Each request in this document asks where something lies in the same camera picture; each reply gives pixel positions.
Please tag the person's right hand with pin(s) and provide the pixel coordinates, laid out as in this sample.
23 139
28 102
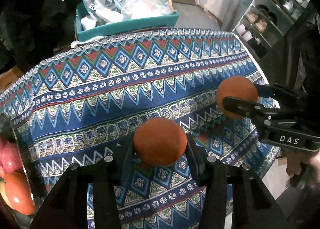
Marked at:
303 169

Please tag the shoe rack with shoes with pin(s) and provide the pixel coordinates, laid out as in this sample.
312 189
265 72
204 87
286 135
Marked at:
265 22

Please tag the orange fruit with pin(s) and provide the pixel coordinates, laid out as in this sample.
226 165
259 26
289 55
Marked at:
18 193
237 87

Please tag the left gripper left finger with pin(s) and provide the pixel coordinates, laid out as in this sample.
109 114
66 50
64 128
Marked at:
112 170

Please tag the blue patterned tablecloth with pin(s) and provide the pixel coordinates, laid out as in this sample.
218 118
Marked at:
77 106

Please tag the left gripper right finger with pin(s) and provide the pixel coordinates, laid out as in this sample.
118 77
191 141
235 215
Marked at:
207 171

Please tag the small orange tangerine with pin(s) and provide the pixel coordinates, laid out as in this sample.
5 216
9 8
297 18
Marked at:
1 171

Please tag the teal plastic bin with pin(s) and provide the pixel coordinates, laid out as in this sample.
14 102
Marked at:
83 34

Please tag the small red apple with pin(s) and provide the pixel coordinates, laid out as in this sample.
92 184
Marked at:
3 141

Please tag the dark glass plate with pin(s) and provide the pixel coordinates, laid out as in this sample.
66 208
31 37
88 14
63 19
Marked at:
7 130

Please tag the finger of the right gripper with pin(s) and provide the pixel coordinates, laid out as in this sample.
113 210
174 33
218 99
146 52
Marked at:
255 111
279 92

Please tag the clear plastic bag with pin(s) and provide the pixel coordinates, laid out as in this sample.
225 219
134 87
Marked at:
140 9

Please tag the large dark red apple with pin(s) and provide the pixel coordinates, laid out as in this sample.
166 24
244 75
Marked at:
10 158

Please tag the black hanging coat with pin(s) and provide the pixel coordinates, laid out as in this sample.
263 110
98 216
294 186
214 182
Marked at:
37 28

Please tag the yellow-green mango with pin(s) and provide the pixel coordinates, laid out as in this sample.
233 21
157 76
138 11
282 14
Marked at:
3 194

